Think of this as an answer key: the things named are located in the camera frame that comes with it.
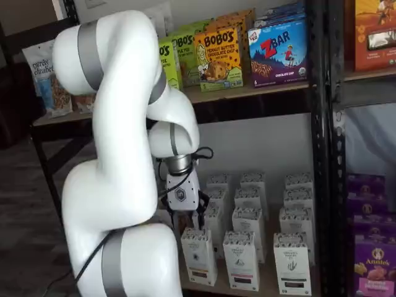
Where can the white box yellow strip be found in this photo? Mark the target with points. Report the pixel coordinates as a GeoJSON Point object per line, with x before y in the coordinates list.
{"type": "Point", "coordinates": [221, 201]}
{"type": "Point", "coordinates": [198, 256]}
{"type": "Point", "coordinates": [216, 235]}
{"type": "Point", "coordinates": [219, 181]}

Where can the granola bag blue label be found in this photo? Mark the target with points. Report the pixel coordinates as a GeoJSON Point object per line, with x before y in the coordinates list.
{"type": "Point", "coordinates": [40, 77]}

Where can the orange snack box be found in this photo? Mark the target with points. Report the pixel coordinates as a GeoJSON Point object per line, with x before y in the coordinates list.
{"type": "Point", "coordinates": [374, 31]}

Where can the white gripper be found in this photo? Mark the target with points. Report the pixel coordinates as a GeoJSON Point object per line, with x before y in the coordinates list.
{"type": "Point", "coordinates": [182, 193]}

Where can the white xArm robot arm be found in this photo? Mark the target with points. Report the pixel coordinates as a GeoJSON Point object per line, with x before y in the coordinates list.
{"type": "Point", "coordinates": [123, 154]}

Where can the white plastic sheet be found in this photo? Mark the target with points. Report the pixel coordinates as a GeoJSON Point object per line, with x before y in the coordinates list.
{"type": "Point", "coordinates": [371, 139]}

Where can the black metal shelf unit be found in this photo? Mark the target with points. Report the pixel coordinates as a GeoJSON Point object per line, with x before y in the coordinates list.
{"type": "Point", "coordinates": [247, 105]}
{"type": "Point", "coordinates": [338, 185]}

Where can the granola bag orange label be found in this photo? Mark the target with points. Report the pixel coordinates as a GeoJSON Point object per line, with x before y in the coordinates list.
{"type": "Point", "coordinates": [82, 103]}

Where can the purple Annie's box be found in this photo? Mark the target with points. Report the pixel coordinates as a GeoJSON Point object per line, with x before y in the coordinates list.
{"type": "Point", "coordinates": [376, 269]}
{"type": "Point", "coordinates": [366, 207]}
{"type": "Point", "coordinates": [365, 185]}
{"type": "Point", "coordinates": [374, 226]}

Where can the white granola bag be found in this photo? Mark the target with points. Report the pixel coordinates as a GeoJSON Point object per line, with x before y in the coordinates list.
{"type": "Point", "coordinates": [164, 18]}

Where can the white box black strip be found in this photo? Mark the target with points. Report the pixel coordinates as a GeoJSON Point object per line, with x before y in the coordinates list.
{"type": "Point", "coordinates": [298, 180]}
{"type": "Point", "coordinates": [290, 266]}
{"type": "Point", "coordinates": [298, 196]}
{"type": "Point", "coordinates": [297, 219]}

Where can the blue Z Bar box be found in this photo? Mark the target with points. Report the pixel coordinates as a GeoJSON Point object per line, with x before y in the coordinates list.
{"type": "Point", "coordinates": [278, 23]}
{"type": "Point", "coordinates": [278, 10]}
{"type": "Point", "coordinates": [278, 55]}

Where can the green Bobo's apple pie box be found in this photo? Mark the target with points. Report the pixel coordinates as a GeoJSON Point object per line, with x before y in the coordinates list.
{"type": "Point", "coordinates": [171, 71]}
{"type": "Point", "coordinates": [198, 27]}
{"type": "Point", "coordinates": [185, 62]}

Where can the dark brown furniture piece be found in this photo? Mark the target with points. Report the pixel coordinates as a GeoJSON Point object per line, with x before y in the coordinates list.
{"type": "Point", "coordinates": [15, 108]}

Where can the yellow Bobo's peanut butter box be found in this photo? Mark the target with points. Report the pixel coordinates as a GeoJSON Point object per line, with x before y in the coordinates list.
{"type": "Point", "coordinates": [226, 24]}
{"type": "Point", "coordinates": [235, 15]}
{"type": "Point", "coordinates": [216, 62]}

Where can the white box pink strip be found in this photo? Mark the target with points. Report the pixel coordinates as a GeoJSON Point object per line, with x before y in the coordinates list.
{"type": "Point", "coordinates": [253, 180]}
{"type": "Point", "coordinates": [249, 219]}
{"type": "Point", "coordinates": [241, 263]}
{"type": "Point", "coordinates": [250, 196]}

